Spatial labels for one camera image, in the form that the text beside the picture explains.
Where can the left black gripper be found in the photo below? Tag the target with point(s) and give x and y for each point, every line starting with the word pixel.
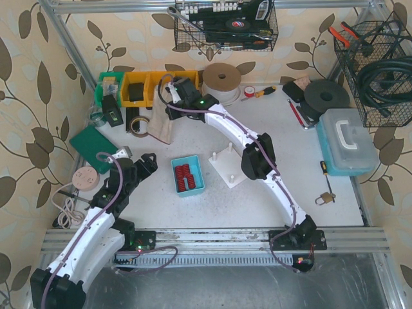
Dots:
pixel 141 167

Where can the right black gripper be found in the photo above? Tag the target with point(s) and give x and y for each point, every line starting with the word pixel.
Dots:
pixel 181 86

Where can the large red spring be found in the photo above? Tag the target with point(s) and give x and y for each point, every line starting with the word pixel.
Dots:
pixel 190 181

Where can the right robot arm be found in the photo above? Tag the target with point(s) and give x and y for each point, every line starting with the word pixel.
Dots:
pixel 258 160

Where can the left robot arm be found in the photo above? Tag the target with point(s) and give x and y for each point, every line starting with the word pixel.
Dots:
pixel 67 279

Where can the red spring in tray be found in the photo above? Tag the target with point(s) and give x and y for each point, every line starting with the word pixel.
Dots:
pixel 179 172
pixel 181 185
pixel 186 170

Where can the brown tape roll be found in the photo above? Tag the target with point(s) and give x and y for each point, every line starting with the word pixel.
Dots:
pixel 138 126

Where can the turquoise plastic tray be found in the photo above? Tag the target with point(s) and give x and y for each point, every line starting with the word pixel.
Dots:
pixel 195 168

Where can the yellow parts bin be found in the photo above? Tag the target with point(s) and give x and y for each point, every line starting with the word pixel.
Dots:
pixel 150 80

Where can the black foam block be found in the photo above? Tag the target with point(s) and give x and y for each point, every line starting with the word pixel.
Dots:
pixel 136 91

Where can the red tape roll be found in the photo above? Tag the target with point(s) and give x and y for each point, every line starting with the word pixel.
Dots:
pixel 249 91

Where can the round beige power strip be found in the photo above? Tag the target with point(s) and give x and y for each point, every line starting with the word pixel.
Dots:
pixel 85 178

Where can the green sanding block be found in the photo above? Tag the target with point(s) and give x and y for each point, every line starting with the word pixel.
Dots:
pixel 88 143

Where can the black measuring device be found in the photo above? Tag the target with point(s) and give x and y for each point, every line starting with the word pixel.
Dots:
pixel 111 111

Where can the glass jar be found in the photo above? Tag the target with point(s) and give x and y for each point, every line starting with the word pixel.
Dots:
pixel 96 117

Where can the green parts bin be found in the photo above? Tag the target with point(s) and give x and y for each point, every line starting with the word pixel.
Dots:
pixel 109 83

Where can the black sponge block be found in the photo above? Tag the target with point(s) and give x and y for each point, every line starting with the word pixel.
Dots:
pixel 292 90

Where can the small yellow black screwdriver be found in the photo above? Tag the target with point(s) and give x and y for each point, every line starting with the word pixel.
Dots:
pixel 325 172

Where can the clear turquoise storage box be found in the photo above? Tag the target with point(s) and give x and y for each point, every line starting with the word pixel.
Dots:
pixel 346 145

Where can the brass padlock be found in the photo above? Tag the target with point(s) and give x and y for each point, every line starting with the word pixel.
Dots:
pixel 325 198

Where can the white cable spool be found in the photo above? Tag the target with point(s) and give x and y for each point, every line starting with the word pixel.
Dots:
pixel 222 81

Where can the white peg base plate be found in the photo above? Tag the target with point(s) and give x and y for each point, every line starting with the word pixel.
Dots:
pixel 227 164

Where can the top wire basket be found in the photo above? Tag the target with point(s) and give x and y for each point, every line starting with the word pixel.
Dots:
pixel 216 26

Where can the wire basket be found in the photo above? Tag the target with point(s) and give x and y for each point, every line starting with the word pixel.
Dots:
pixel 378 71
pixel 216 26

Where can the red handled hex key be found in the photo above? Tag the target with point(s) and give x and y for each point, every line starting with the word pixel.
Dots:
pixel 302 119

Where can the black cable spool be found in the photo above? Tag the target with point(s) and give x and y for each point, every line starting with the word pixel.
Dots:
pixel 321 95

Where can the orange handled pliers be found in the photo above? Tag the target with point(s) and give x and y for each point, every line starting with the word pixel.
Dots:
pixel 346 30

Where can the right wire basket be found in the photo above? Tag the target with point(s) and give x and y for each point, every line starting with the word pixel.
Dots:
pixel 378 71

